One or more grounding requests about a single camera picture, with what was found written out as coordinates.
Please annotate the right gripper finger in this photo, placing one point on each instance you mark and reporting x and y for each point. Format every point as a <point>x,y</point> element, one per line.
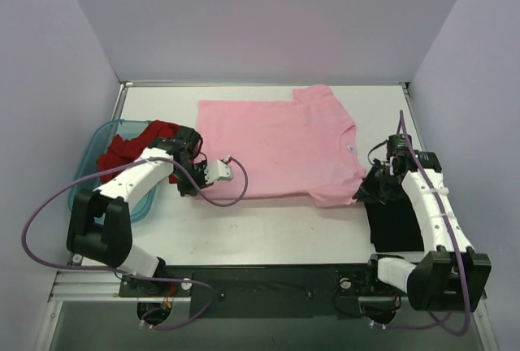
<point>369,182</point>
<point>362,196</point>

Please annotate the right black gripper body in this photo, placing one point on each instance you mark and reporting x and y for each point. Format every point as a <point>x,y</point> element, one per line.
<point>373,183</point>

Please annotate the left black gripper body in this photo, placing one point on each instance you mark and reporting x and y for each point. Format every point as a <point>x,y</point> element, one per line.
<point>191,183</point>

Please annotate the pink t shirt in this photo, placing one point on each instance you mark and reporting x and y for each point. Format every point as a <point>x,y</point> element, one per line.
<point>304,146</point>

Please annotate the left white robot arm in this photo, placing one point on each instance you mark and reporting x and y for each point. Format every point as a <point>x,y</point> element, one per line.
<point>100,225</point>

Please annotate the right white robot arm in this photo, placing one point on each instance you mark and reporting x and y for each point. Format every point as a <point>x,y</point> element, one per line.
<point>448,275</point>

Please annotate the black folded t shirt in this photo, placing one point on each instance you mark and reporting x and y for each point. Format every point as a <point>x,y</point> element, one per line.
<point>394,226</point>

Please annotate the red t shirt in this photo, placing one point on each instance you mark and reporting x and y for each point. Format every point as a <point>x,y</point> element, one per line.
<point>124,151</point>

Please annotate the teal plastic bin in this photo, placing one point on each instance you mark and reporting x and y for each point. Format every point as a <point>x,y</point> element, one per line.
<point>97,146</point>

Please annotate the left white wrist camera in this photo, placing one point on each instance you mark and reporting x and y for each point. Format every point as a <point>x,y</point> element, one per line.
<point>217,171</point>

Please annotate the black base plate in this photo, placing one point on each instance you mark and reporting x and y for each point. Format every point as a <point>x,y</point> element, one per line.
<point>337,303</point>

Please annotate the aluminium rail frame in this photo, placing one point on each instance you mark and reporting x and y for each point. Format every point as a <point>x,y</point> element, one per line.
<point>81,286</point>

